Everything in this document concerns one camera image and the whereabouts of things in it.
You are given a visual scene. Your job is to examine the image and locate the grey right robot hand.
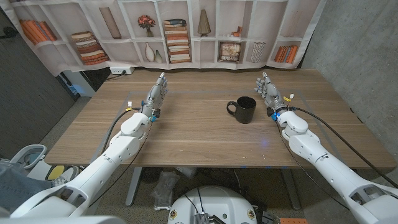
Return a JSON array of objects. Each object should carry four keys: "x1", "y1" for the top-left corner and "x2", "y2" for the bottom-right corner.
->
[{"x1": 253, "y1": 72, "x2": 289, "y2": 116}]

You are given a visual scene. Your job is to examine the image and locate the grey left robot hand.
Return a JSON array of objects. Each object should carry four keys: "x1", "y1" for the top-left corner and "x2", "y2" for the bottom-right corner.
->
[{"x1": 141, "y1": 72, "x2": 169, "y2": 118}]

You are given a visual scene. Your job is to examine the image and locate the black ceramic mug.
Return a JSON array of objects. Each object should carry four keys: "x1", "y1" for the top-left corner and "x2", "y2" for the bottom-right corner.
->
[{"x1": 226, "y1": 96, "x2": 257, "y2": 124}]

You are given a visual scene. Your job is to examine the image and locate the white power strip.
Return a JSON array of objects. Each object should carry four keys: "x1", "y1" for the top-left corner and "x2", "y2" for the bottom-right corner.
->
[{"x1": 109, "y1": 66, "x2": 135, "y2": 75}]

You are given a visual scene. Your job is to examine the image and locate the white cabinet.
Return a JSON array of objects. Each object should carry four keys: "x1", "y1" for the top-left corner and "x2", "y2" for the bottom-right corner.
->
[{"x1": 62, "y1": 68, "x2": 96, "y2": 98}]

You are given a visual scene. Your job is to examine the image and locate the black round object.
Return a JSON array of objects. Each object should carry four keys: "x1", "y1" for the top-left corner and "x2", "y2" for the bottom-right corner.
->
[{"x1": 140, "y1": 167, "x2": 161, "y2": 184}]

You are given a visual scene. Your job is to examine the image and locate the printed bookshelf backdrop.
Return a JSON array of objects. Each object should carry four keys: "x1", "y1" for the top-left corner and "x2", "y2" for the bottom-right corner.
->
[{"x1": 0, "y1": 0, "x2": 327, "y2": 77}]

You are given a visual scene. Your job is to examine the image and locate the clear plastic bag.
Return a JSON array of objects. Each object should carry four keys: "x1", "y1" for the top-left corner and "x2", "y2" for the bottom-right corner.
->
[{"x1": 150, "y1": 170, "x2": 181, "y2": 212}]

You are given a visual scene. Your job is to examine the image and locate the grey metal table leg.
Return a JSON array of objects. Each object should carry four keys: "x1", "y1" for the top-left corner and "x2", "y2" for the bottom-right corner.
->
[
  {"x1": 281, "y1": 169, "x2": 302, "y2": 211},
  {"x1": 125, "y1": 167, "x2": 143, "y2": 208}
]

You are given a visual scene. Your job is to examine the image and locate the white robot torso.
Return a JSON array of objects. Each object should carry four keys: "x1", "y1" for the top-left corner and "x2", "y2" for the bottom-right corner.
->
[{"x1": 167, "y1": 185, "x2": 258, "y2": 224}]

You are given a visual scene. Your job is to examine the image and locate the yellow black-rimmed disc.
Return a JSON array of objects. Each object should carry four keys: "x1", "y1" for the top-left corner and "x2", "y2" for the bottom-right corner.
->
[{"x1": 45, "y1": 164, "x2": 65, "y2": 181}]

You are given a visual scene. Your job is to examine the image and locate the orange box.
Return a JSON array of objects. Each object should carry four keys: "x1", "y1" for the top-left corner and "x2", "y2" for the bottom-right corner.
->
[{"x1": 279, "y1": 217, "x2": 308, "y2": 224}]

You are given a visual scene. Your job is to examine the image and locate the white grey bin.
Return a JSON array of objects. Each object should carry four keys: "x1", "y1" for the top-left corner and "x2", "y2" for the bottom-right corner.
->
[{"x1": 9, "y1": 144, "x2": 48, "y2": 170}]

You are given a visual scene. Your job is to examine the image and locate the person's blue jeans leg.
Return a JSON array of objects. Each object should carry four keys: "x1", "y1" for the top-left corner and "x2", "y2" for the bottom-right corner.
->
[{"x1": 0, "y1": 161, "x2": 53, "y2": 212}]

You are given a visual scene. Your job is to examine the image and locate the black power strip cord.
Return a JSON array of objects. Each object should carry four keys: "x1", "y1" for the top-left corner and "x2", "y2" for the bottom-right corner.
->
[{"x1": 104, "y1": 70, "x2": 127, "y2": 82}]

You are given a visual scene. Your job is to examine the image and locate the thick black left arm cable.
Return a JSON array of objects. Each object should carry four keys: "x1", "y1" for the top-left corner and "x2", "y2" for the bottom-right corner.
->
[{"x1": 101, "y1": 107, "x2": 142, "y2": 155}]

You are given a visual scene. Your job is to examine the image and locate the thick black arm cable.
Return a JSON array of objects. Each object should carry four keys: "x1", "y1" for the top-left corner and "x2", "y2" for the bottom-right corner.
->
[
  {"x1": 289, "y1": 106, "x2": 398, "y2": 189},
  {"x1": 101, "y1": 107, "x2": 142, "y2": 155}
]

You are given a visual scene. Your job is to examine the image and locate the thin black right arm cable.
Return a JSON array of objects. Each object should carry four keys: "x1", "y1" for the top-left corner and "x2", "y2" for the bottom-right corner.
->
[{"x1": 274, "y1": 120, "x2": 351, "y2": 210}]

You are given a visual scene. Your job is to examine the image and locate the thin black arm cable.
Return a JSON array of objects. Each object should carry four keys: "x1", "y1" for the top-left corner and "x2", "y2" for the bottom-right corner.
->
[
  {"x1": 274, "y1": 120, "x2": 351, "y2": 210},
  {"x1": 88, "y1": 121, "x2": 154, "y2": 208}
]

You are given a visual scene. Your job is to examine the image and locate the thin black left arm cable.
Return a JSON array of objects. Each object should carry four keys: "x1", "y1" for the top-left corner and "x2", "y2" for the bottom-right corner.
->
[{"x1": 88, "y1": 121, "x2": 154, "y2": 208}]

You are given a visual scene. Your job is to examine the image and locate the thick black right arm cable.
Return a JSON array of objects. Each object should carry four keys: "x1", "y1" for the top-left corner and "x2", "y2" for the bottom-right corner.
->
[{"x1": 289, "y1": 106, "x2": 398, "y2": 189}]

